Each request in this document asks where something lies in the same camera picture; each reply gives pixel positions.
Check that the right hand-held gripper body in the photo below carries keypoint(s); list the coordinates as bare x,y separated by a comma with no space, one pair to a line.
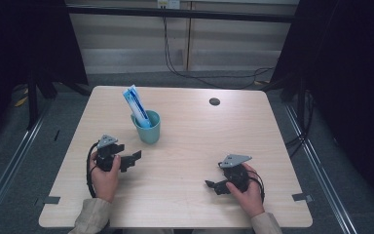
237,172

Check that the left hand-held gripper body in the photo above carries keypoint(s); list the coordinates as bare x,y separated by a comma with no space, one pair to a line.
106,152

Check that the teal cup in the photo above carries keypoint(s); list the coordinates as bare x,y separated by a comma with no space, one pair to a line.
149,130

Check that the blue and white toothpaste tube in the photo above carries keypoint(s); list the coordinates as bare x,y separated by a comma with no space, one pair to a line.
137,104

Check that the person's right hand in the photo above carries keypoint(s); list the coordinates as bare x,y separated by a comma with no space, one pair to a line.
248,198

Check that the person's left hand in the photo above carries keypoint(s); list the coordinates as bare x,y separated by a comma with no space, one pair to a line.
105,182

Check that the grey tape strip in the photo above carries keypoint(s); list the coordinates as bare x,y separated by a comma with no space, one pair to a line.
302,197

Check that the dark round table grommet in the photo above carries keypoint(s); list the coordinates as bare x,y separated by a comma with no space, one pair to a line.
214,101

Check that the black metal stand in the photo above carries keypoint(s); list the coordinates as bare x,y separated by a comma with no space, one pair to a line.
32,100

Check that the yellow floor tape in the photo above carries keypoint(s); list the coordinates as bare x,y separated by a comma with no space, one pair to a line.
21,101

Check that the black curtain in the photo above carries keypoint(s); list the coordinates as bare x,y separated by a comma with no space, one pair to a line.
347,81
19,42

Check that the black horizontal bar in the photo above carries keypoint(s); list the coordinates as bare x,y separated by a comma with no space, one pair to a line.
181,13

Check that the metal floor rail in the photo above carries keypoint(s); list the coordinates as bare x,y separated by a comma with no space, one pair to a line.
321,175
11,169

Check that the white wall socket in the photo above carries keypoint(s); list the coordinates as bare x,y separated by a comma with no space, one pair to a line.
168,4

